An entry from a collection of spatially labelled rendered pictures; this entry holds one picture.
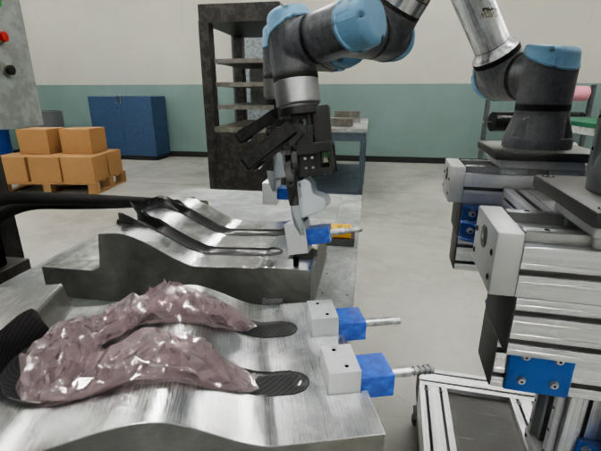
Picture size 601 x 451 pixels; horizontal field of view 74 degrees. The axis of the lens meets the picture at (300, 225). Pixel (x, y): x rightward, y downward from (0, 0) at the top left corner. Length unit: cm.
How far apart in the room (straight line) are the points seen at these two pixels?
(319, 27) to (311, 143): 17
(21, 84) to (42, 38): 808
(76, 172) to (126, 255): 472
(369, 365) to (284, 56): 47
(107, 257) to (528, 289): 66
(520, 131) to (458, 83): 625
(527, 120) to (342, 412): 83
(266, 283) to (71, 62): 857
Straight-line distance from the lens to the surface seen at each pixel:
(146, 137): 775
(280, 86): 68
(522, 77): 111
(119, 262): 78
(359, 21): 61
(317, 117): 68
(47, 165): 562
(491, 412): 151
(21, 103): 139
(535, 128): 108
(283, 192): 97
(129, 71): 845
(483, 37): 116
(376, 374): 48
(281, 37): 69
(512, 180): 108
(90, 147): 558
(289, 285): 67
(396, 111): 722
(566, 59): 109
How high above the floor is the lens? 116
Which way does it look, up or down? 18 degrees down
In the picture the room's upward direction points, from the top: straight up
